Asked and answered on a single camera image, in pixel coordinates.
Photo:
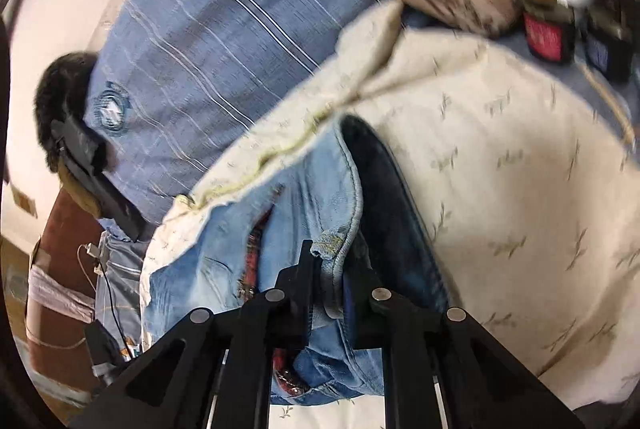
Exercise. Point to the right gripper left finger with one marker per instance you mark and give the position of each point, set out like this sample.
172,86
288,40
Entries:
213,370

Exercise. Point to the red label bottle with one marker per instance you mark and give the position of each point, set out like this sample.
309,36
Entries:
550,30

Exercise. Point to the blue plaid duvet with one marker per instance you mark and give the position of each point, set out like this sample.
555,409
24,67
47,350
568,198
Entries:
178,81

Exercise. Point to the blue denim jeans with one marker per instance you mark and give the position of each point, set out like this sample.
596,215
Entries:
346,198

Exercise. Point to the white power strip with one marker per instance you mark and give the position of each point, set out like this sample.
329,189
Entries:
99,258

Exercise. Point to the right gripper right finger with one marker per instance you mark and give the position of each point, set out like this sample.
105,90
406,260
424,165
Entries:
443,370

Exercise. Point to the blue label bottle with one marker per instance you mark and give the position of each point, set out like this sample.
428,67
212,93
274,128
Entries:
609,44

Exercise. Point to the cream leaf-print quilt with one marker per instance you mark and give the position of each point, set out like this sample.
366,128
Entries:
469,176

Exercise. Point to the grey-blue star bedsheet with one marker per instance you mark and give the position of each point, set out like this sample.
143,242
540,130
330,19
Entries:
117,292

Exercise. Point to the dark red headboard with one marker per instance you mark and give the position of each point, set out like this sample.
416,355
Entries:
57,344

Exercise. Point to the grey cloth on headboard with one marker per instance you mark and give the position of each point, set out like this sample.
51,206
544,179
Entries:
56,297

